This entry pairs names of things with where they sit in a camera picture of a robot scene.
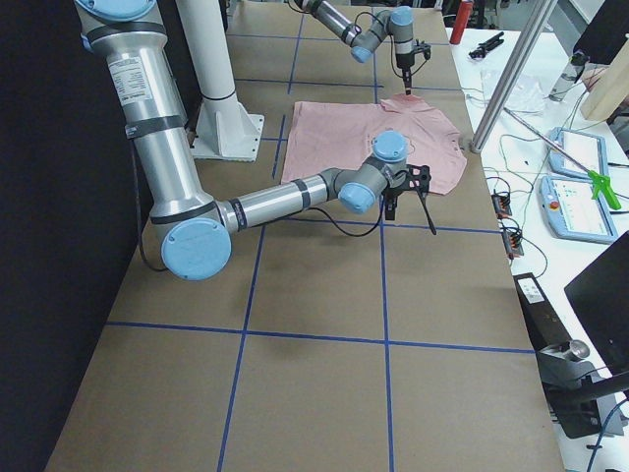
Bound lower orange connector board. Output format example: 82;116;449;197
501;226;524;261

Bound upper blue teach pendant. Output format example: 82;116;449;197
548;127;609;180

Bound blue teach pendant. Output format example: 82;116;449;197
539;176;618;244
548;127;609;180

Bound black power box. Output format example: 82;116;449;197
513;272;572;351

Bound wooden beam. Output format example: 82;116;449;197
582;0;629;123

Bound pink Snoopy t-shirt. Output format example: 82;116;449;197
281;93;467;195

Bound green plastic clamp stick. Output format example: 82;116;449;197
502;107;621;210

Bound black pliers tool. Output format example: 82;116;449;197
468;31;504;60

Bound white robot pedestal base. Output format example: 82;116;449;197
177;0;264;162

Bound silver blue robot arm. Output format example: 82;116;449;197
76;1;419;280
295;0;431;95

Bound red cylinder bottle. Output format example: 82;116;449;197
449;0;474;45

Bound black monitor corner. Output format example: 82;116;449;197
564;234;628;374

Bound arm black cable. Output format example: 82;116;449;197
137;147;389;272

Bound clear water bottle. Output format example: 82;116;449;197
548;49;590;102

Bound upper orange connector board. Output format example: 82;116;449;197
491;193;512;219

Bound aluminium frame post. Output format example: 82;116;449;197
471;0;557;153

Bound black metal stand clamp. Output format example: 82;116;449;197
536;340;628;440

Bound orange connector board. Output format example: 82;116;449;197
491;193;512;219
501;226;524;261

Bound clear plastic bag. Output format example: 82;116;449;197
480;69;545;113

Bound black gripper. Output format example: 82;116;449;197
393;39;431;95
383;164;436;235

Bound lower blue teach pendant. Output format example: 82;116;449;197
539;176;618;244

